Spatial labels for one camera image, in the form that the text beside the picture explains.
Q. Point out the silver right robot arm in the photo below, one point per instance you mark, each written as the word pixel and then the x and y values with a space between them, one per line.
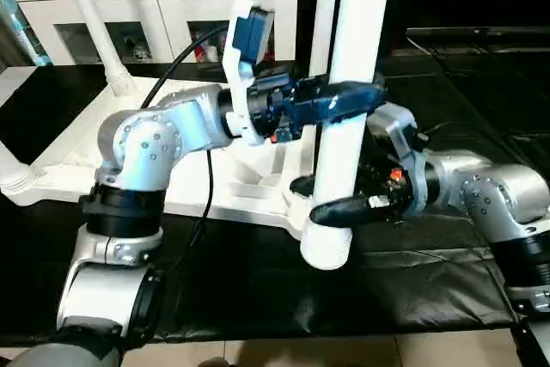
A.
pixel 490 195

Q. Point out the black work mat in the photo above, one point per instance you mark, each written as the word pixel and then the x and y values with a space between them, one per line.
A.
pixel 284 298

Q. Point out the teal plastic object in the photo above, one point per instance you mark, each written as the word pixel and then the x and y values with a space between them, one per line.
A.
pixel 21 23

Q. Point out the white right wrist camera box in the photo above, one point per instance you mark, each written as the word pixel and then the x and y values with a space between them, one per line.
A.
pixel 391 131

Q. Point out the dark metal rail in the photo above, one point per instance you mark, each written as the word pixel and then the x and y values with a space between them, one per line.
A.
pixel 481 33

